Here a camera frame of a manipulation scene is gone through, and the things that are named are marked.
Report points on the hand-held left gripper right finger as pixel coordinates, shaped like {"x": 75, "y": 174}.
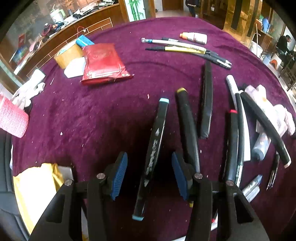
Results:
{"x": 181, "y": 178}

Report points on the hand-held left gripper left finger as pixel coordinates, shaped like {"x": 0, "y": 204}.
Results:
{"x": 119, "y": 176}

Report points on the black marker light-blue caps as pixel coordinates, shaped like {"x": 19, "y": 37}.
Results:
{"x": 152, "y": 148}

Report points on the black marker red caps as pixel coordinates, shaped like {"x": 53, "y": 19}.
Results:
{"x": 232, "y": 143}

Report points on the white tray yellow taped rim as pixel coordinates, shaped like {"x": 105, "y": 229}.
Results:
{"x": 34, "y": 185}

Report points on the black marker yellow caps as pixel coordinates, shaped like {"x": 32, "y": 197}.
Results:
{"x": 187, "y": 125}

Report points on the white pen with print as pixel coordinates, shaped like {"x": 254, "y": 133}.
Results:
{"x": 252, "y": 187}

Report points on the thin black marker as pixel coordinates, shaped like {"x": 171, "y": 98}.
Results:
{"x": 240, "y": 129}

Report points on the plain black marker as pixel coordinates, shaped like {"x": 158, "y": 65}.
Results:
{"x": 207, "y": 104}

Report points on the small white bottle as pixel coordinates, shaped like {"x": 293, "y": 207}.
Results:
{"x": 261, "y": 146}

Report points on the small black pen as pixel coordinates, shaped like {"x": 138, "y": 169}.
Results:
{"x": 273, "y": 171}

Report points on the black foam tube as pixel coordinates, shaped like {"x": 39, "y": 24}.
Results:
{"x": 266, "y": 122}

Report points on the white marker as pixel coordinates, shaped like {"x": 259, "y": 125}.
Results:
{"x": 231, "y": 85}

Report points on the black leather sofa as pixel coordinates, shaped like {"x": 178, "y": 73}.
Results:
{"x": 9, "y": 197}

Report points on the pale pink packet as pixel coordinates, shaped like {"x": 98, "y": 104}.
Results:
{"x": 266, "y": 102}

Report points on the red packet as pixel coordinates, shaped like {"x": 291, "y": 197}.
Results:
{"x": 101, "y": 62}

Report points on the white eraser block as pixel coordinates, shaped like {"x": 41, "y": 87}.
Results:
{"x": 75, "y": 68}

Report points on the bottle in pink knit sleeve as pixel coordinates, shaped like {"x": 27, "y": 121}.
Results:
{"x": 12, "y": 118}

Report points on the white plush toy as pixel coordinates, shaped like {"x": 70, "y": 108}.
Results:
{"x": 25, "y": 92}

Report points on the black pen silver tip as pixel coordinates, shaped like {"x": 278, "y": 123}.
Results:
{"x": 219, "y": 58}

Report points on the white card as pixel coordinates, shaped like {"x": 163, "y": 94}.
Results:
{"x": 37, "y": 76}

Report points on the tan packing tape roll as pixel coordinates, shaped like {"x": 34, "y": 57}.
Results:
{"x": 67, "y": 56}

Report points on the white pen clear tip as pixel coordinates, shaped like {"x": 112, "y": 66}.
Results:
{"x": 166, "y": 42}

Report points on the blue small pack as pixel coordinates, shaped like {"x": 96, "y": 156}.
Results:
{"x": 84, "y": 41}

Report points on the white glue bottle orange cap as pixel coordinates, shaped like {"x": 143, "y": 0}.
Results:
{"x": 196, "y": 37}

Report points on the wooden desk with clutter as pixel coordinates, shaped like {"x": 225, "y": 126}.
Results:
{"x": 97, "y": 20}

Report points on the bamboo picture panel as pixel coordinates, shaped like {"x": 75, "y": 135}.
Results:
{"x": 136, "y": 10}

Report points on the gold black pillar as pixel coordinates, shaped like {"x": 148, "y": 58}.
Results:
{"x": 242, "y": 16}

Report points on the blue kettle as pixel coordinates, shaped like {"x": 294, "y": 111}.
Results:
{"x": 266, "y": 24}

